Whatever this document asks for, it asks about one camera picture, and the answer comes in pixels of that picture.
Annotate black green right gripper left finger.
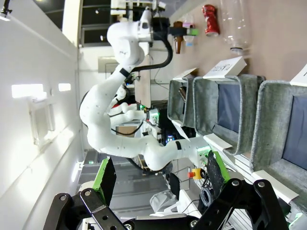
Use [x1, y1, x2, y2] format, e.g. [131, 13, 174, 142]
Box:
[47, 157, 126, 230]

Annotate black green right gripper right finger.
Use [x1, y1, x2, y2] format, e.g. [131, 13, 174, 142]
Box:
[198, 149, 289, 230]

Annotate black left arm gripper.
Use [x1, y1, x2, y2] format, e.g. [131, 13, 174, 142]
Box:
[151, 16, 200, 41]

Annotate crushed red can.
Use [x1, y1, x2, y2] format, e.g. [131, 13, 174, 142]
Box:
[201, 4, 221, 37]

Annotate grey felt basket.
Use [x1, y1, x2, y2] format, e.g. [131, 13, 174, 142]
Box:
[167, 77, 195, 128]
[249, 80, 307, 192]
[192, 74, 266, 156]

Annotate small pink capped plastic bottle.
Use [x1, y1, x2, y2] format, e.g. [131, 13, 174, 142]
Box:
[181, 13, 195, 47]

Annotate brown glass bottle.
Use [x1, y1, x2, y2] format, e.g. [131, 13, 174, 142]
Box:
[173, 21, 184, 55]

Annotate yellow red emergency stop button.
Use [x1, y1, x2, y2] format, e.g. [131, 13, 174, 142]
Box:
[187, 168, 203, 181]

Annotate white paper label card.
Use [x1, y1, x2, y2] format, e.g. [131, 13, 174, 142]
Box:
[171, 119, 190, 141]
[172, 68, 200, 81]
[203, 133, 233, 151]
[252, 169, 300, 204]
[202, 56, 247, 79]
[289, 64, 307, 86]

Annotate clear plastic bottle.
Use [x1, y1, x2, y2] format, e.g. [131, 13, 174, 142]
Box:
[220, 0, 253, 54]

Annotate white plastic bag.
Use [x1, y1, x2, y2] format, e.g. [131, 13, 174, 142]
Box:
[149, 191, 178, 214]

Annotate wooden board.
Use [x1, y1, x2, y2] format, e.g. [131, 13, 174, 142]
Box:
[133, 54, 152, 109]

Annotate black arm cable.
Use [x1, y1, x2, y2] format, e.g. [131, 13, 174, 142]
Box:
[128, 34, 174, 74]

